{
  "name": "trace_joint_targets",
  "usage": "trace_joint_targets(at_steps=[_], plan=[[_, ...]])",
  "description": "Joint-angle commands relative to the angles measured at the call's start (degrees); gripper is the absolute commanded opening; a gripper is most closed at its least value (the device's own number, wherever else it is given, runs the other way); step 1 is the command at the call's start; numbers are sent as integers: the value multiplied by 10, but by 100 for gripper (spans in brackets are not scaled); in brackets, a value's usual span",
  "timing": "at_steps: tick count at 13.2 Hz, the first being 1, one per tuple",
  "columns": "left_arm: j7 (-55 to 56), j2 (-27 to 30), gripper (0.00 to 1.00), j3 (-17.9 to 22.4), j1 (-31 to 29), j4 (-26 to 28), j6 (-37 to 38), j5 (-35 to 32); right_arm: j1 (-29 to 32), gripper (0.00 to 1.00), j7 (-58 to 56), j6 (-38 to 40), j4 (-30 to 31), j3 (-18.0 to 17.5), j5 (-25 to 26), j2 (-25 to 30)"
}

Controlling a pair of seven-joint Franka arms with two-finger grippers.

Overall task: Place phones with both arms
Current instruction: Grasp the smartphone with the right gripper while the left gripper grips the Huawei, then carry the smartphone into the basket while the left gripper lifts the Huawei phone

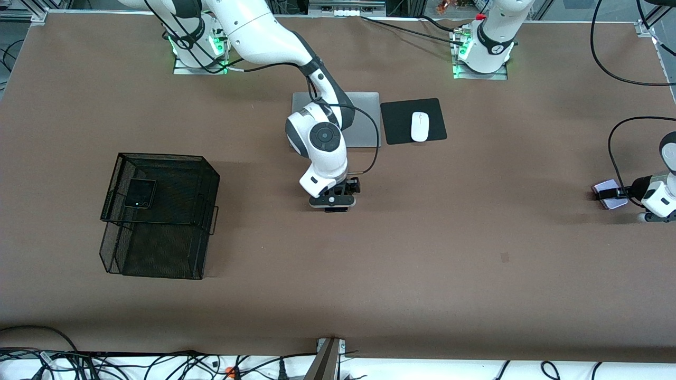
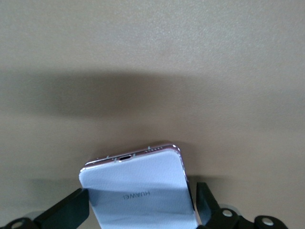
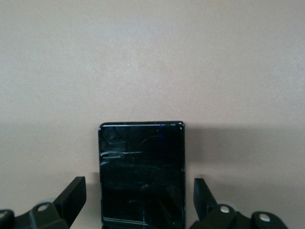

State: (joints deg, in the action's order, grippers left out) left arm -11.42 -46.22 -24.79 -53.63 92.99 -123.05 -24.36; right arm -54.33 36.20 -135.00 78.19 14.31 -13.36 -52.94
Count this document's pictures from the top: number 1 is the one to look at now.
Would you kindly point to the white computer mouse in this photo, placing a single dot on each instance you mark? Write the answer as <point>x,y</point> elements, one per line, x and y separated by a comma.
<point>420,126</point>

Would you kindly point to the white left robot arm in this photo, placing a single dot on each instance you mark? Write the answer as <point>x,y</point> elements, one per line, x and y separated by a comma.
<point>494,37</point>

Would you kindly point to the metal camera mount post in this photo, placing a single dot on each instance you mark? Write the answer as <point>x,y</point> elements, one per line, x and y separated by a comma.
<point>325,364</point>

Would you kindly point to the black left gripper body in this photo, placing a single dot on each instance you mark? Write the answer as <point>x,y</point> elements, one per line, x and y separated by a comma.
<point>637,188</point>

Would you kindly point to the black mouse pad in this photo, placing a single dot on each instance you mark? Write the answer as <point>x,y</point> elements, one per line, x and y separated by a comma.
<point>396,121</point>

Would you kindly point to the white power strip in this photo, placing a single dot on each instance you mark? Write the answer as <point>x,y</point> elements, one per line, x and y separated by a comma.
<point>346,11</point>

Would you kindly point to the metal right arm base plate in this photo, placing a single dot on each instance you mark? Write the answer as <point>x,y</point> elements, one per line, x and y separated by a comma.
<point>185,70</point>

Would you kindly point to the lavender flip phone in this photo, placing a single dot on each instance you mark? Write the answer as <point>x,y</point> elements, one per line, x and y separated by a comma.
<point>612,205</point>

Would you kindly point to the silver closed laptop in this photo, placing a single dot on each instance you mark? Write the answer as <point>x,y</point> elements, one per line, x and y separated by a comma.
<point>367,121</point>

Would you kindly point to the large black smartphone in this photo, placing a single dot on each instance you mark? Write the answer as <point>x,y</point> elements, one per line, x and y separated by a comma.
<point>336,210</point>

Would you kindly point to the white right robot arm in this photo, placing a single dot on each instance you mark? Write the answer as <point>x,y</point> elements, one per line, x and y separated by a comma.
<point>325,137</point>

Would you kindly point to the black two-tier mesh rack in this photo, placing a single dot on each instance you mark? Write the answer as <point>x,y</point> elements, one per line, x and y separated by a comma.
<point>132,253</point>

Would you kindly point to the small black flip phone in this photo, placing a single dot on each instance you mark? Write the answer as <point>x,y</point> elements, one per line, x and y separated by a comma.
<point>140,193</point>

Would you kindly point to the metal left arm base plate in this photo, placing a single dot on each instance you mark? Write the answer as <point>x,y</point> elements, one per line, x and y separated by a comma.
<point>496,76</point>

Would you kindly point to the aluminium corner bracket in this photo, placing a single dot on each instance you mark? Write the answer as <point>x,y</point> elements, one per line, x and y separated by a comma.
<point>645,27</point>
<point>40,16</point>

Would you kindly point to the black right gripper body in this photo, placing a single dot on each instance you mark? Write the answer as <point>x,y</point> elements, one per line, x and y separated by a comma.
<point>350,186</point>

